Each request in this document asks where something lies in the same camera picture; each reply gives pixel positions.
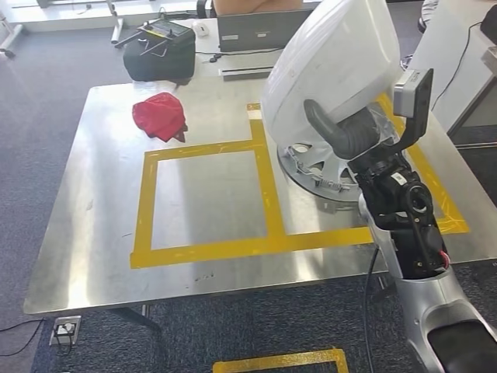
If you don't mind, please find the steel workbench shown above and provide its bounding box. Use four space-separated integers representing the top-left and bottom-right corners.
23 65 497 332
446 46 497 153

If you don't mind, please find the black floor cable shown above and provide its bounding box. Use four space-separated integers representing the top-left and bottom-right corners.
0 317 46 358

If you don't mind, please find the white upright panel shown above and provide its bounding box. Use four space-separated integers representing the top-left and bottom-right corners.
403 0 497 134

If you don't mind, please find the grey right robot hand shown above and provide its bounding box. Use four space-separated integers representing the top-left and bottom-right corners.
303 99 352 161

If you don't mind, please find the black rounded object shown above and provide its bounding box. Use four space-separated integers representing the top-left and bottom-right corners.
480 3 497 46

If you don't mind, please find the grey laptop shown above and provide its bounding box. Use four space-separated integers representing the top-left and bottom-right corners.
216 7 316 54

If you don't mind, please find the yellow floor tape outline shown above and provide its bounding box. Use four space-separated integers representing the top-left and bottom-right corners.
212 347 350 373

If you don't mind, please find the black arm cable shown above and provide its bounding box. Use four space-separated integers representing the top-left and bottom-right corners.
362 246 381 373

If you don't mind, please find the steel floor socket with plug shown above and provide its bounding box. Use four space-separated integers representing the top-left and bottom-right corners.
49 315 83 347

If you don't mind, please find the grey wheel cover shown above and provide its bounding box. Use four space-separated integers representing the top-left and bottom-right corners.
276 141 364 205

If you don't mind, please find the red cloth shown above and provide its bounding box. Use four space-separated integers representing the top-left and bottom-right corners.
131 91 189 144

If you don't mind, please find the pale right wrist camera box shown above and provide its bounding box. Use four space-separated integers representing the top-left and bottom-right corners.
392 68 435 156

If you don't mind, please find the white desk leg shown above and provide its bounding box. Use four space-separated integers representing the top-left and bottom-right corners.
0 10 25 58
106 0 126 45

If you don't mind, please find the person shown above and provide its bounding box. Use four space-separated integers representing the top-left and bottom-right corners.
212 0 304 17

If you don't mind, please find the white plastic shell part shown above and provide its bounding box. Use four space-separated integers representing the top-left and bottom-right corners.
260 0 402 156

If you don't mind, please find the grey metal bar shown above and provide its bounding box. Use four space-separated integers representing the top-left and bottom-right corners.
219 64 289 83

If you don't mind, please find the black equipment bag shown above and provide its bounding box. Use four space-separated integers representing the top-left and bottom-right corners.
122 19 196 84

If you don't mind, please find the black desk cable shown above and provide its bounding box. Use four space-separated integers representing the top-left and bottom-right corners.
430 19 483 112

